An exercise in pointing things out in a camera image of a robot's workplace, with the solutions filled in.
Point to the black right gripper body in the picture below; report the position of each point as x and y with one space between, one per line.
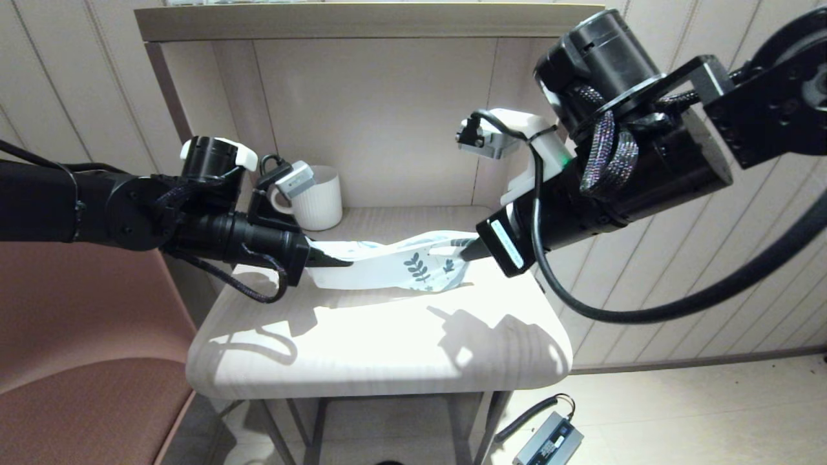
555 223

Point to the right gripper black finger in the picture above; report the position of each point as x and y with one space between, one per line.
474 253

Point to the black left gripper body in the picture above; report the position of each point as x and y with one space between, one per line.
284 255

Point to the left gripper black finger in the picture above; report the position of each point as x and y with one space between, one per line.
326 259

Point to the white floral pouch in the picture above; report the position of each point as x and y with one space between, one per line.
375 268

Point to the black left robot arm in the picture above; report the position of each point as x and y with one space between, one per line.
39 200

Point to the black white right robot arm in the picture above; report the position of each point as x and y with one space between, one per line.
601 58

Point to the white ribbed mug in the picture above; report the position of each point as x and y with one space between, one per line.
323 203

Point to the light wooden shelf desk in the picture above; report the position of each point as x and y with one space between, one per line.
387 342

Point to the grey power adapter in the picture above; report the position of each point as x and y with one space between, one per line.
549 442

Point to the brown upholstered chair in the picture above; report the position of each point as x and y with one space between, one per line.
84 361

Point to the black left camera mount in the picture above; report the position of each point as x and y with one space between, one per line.
271 216

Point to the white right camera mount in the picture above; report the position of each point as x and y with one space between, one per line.
549 155

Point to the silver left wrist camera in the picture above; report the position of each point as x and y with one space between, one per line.
296 181

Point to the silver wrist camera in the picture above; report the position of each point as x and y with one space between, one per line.
296 181
501 145

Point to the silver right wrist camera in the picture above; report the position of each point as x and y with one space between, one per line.
501 145

